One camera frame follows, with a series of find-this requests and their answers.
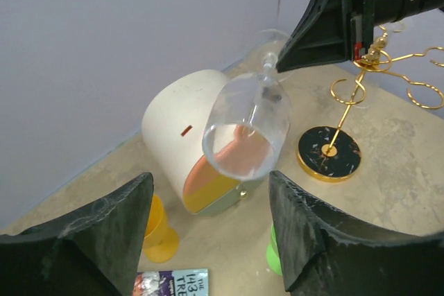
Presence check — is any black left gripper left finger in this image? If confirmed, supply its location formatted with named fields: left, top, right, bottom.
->
left=1, top=173, right=154, bottom=295

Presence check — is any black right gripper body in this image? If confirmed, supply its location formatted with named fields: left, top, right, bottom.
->
left=343, top=0, right=377, bottom=60

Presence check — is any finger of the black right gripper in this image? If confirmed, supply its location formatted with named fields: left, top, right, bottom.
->
left=277, top=0, right=350, bottom=73

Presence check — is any blue treehouse paperback book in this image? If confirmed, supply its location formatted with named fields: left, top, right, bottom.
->
left=133, top=269, right=209, bottom=296

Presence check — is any gold wine glass rack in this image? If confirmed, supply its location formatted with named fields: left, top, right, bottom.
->
left=296, top=21, right=444, bottom=183

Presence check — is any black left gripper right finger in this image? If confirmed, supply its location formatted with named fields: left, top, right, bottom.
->
left=269, top=171, right=443, bottom=295

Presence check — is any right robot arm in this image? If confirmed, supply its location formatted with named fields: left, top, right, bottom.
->
left=275, top=0, right=443, bottom=73

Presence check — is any clear ribbed flute glass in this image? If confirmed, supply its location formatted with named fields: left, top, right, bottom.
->
left=352, top=20, right=407, bottom=109

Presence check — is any green goblet near cabinet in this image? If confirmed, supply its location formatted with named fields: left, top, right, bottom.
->
left=266, top=224, right=282, bottom=276

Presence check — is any clear round wine glass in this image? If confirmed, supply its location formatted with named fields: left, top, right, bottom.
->
left=202, top=29, right=291, bottom=181

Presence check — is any white round drawer cabinet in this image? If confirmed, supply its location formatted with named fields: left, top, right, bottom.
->
left=142, top=69, right=261, bottom=216

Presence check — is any yellow plastic goblet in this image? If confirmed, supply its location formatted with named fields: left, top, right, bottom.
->
left=142, top=194, right=180, bottom=263

